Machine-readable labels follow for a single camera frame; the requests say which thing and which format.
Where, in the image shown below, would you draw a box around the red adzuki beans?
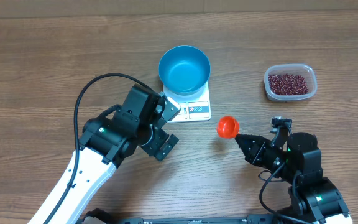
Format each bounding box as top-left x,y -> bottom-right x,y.
268,73 -> 309,96

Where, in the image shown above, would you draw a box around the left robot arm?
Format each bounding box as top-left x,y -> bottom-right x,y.
30,84 -> 180,223

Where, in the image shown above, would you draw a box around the white digital kitchen scale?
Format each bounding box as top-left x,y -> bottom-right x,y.
163,83 -> 211,123

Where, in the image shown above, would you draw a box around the clear plastic container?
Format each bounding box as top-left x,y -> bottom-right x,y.
264,63 -> 318,101

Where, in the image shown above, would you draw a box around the blue metal bowl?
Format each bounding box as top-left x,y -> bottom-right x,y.
158,45 -> 211,95

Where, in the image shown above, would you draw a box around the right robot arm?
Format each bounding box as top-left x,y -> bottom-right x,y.
235,132 -> 352,223

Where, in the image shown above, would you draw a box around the red measuring scoop blue handle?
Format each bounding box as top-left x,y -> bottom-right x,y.
216,116 -> 239,139

